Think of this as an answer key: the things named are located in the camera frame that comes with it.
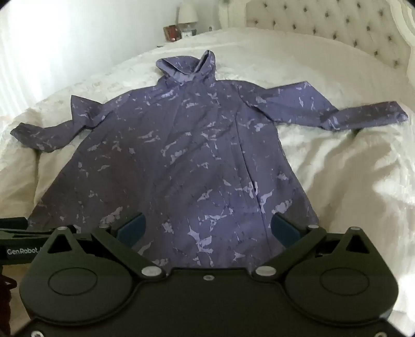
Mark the red box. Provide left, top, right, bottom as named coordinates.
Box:
left=164, top=25, right=182, bottom=42

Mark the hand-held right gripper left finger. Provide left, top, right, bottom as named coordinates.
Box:
left=45, top=212, right=167, bottom=279

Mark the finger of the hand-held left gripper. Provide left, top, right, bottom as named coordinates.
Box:
left=0, top=217, right=56, bottom=241

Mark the white bed blanket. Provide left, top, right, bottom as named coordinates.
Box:
left=0, top=27, right=415, bottom=292

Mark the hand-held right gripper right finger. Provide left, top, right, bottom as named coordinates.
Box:
left=251, top=214, right=373, bottom=279

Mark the purple patterned hooded jacket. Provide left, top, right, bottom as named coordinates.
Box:
left=10, top=50, right=409, bottom=269

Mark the white tufted headboard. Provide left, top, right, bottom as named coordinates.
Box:
left=219, top=0, right=415, bottom=81

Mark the white table lamp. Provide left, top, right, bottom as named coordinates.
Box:
left=177, top=2, right=199, bottom=33

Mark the white curtain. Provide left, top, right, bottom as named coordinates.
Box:
left=0, top=0, right=182, bottom=107

